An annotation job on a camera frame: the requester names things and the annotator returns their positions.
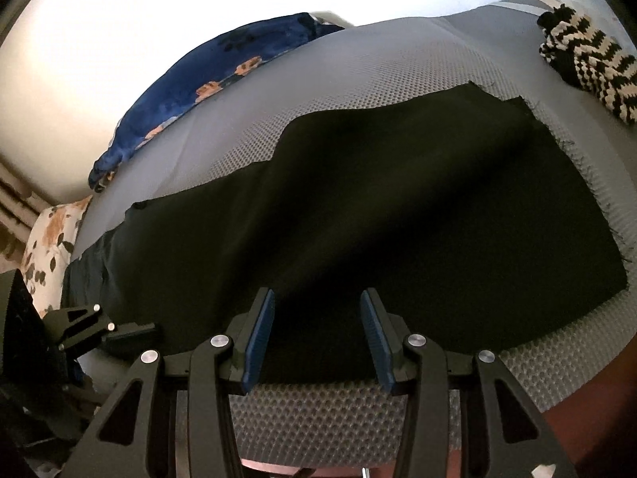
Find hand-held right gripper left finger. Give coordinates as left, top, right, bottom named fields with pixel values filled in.
left=60, top=288, right=276, bottom=478

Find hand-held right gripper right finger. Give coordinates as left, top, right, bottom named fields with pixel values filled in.
left=361, top=289, right=580, bottom=478

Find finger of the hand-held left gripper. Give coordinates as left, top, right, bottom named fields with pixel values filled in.
left=42, top=303, right=157, bottom=357

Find black pants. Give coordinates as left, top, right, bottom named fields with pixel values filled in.
left=62, top=82, right=629, bottom=384

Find white floral pillow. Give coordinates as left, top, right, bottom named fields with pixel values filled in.
left=21, top=194, right=94, bottom=317

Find beige ribbed radiator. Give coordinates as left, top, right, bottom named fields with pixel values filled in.
left=0, top=164, right=45, bottom=260

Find blue floral blanket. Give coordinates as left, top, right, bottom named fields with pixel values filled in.
left=88, top=11, right=345, bottom=192

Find black white striped knit cloth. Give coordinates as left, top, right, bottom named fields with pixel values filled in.
left=536, top=4, right=637, bottom=126

